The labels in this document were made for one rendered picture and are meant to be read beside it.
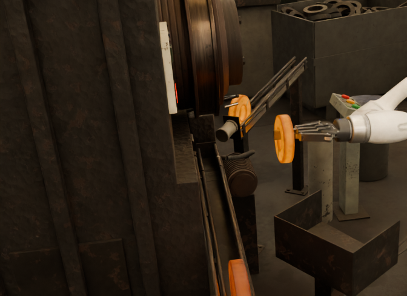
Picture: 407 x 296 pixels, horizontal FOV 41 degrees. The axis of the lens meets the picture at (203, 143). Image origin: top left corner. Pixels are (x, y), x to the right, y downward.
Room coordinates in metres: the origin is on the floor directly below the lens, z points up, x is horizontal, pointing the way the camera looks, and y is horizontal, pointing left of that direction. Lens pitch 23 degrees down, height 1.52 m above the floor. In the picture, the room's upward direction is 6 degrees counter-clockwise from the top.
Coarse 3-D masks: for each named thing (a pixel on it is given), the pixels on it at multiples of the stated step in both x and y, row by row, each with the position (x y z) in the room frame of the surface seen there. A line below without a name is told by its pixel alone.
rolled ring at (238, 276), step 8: (232, 264) 1.04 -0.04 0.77; (240, 264) 1.03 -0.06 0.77; (232, 272) 1.01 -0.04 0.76; (240, 272) 1.00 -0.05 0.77; (232, 280) 1.08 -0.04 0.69; (240, 280) 0.98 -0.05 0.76; (248, 280) 0.98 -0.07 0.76; (232, 288) 1.08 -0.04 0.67; (240, 288) 0.97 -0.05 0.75; (248, 288) 0.97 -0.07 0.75
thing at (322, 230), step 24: (288, 216) 1.34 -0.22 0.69; (312, 216) 1.40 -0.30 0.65; (288, 240) 1.26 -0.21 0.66; (312, 240) 1.20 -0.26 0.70; (336, 240) 1.33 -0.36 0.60; (384, 240) 1.18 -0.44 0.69; (312, 264) 1.20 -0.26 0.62; (336, 264) 1.14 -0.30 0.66; (360, 264) 1.12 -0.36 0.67; (384, 264) 1.18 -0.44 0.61; (336, 288) 1.14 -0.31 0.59; (360, 288) 1.12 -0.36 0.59
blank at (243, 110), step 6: (240, 96) 2.18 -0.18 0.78; (246, 96) 2.21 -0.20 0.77; (234, 102) 2.15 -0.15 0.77; (240, 102) 2.17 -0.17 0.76; (246, 102) 2.21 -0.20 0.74; (234, 108) 2.13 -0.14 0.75; (240, 108) 2.22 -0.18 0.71; (246, 108) 2.21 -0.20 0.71; (228, 114) 2.14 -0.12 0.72; (234, 114) 2.12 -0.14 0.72; (240, 114) 2.22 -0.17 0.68; (246, 114) 2.21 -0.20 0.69; (240, 120) 2.16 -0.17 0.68
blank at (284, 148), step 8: (280, 120) 1.56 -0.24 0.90; (288, 120) 1.56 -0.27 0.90; (280, 128) 1.56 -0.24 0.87; (288, 128) 1.53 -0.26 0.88; (288, 136) 1.52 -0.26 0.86; (280, 144) 1.60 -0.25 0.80; (288, 144) 1.51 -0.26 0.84; (280, 152) 1.56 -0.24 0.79; (288, 152) 1.51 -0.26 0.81; (280, 160) 1.55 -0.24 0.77; (288, 160) 1.53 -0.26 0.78
